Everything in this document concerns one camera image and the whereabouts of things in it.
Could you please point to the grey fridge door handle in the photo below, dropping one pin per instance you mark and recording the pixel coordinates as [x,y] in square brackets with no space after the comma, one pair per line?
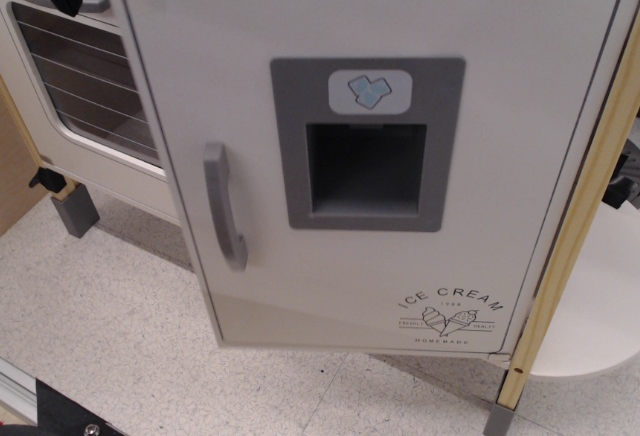
[217,173]

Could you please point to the white toy fridge door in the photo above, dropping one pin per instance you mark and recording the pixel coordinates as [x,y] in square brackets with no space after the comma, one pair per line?
[350,181]

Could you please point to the white oven door with window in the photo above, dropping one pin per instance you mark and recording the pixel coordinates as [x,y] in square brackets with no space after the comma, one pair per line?
[71,81]

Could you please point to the plywood side panel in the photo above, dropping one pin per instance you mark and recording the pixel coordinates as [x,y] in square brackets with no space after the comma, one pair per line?
[17,169]

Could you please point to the black clamp knob left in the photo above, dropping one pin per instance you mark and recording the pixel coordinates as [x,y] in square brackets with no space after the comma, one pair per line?
[49,179]

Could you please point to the grey left foot cap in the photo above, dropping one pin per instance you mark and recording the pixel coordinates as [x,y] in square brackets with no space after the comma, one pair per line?
[77,211]

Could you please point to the grey foot cap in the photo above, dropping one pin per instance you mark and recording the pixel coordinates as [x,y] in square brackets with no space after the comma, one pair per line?
[499,421]
[77,211]

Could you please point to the grey ice dispenser panel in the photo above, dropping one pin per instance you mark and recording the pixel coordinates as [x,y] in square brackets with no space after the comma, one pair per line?
[366,143]

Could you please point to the white toy kitchen cabinet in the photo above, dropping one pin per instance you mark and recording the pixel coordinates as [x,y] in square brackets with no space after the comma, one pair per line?
[550,106]

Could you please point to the black clamp right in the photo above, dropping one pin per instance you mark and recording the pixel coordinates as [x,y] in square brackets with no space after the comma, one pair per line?
[624,182]

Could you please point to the grey right foot cap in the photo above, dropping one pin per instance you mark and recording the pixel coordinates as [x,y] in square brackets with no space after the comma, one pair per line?
[499,421]

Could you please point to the white round table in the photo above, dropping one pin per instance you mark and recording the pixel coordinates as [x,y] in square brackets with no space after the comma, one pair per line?
[596,325]

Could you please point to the light wooden left post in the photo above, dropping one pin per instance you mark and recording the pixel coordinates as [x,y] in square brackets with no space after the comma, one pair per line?
[70,185]

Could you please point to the light wooden post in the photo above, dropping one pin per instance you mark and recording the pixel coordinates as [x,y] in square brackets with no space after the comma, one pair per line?
[612,129]
[70,185]

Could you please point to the aluminium rail bottom left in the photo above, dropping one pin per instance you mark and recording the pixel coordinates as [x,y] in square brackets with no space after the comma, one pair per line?
[18,392]

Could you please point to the black base plate with screw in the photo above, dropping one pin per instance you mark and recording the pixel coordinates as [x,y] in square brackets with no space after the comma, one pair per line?
[59,415]

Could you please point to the light wooden right post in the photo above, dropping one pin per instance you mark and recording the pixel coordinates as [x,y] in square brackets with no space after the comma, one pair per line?
[612,129]

